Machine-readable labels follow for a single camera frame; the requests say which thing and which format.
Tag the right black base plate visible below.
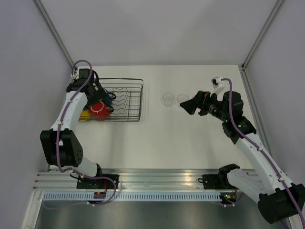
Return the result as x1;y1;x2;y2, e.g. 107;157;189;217
201;174;227;190

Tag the white slotted cable duct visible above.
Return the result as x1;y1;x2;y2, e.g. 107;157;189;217
43;191;221;202

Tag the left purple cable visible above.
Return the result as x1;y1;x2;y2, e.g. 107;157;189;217
42;59;117;210

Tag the aluminium frame post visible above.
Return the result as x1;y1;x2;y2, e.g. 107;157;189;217
240;0;285;71
32;0;74;69

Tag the yellow mug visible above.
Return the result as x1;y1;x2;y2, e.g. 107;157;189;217
79;110;92;122

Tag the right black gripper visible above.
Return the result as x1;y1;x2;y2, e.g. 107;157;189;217
180;90;229;122

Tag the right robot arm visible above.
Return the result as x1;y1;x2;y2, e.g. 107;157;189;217
180;91;305;224

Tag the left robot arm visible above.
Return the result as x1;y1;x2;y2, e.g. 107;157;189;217
40;68;107;189

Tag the left aluminium frame post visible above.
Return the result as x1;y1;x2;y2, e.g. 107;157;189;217
32;0;74;69

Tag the aluminium front rail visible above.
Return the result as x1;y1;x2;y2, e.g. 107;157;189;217
33;168;218;192

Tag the right aluminium frame post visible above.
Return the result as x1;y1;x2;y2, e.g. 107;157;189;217
240;0;285;71

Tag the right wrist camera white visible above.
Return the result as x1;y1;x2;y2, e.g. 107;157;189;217
211;77;225;95

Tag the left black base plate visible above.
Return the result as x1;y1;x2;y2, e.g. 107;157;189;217
76;174;120;189

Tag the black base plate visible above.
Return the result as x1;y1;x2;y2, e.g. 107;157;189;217
76;174;120;189
201;174;227;190

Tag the black wire dish rack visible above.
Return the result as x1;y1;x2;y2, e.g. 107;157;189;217
89;78;143;122

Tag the blue mug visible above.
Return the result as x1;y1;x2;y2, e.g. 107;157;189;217
103;92;116;107

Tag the red mug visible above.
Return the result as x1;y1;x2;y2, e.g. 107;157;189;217
90;101;114;121

